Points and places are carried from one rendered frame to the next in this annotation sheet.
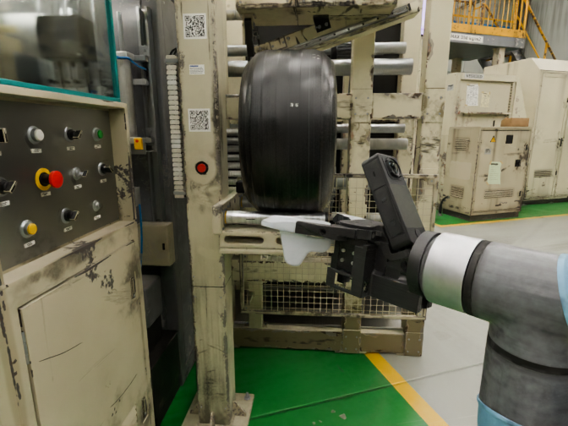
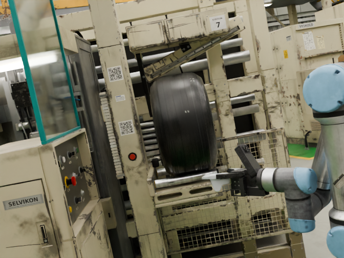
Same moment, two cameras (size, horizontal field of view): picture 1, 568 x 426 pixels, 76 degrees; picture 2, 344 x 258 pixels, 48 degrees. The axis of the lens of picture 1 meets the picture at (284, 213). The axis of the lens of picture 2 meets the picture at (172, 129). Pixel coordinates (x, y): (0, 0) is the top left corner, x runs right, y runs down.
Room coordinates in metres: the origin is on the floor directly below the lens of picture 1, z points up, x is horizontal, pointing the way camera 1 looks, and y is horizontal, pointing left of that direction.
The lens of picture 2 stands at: (-0.81, 0.17, 1.38)
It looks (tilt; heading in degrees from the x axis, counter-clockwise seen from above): 6 degrees down; 357
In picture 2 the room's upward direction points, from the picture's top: 11 degrees counter-clockwise
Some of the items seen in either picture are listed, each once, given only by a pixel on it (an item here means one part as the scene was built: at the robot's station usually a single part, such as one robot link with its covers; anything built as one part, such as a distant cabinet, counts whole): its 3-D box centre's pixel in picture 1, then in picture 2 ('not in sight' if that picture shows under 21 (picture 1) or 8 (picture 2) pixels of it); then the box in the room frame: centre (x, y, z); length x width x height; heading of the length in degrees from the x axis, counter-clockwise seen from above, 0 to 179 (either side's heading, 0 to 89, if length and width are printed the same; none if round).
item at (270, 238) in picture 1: (274, 237); (187, 190); (1.19, 0.03, 0.83); 0.36 x 0.09 x 0.06; 85
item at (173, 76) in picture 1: (178, 129); (112, 135); (1.31, 0.37, 1.19); 0.05 x 0.04 x 0.48; 175
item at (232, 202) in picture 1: (231, 208); (153, 178); (1.34, 0.20, 0.90); 0.40 x 0.03 x 0.10; 175
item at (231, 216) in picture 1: (275, 218); (186, 178); (1.19, 0.03, 0.90); 0.35 x 0.05 x 0.05; 85
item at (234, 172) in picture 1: (238, 161); (145, 144); (1.73, 0.21, 1.05); 0.20 x 0.15 x 0.30; 85
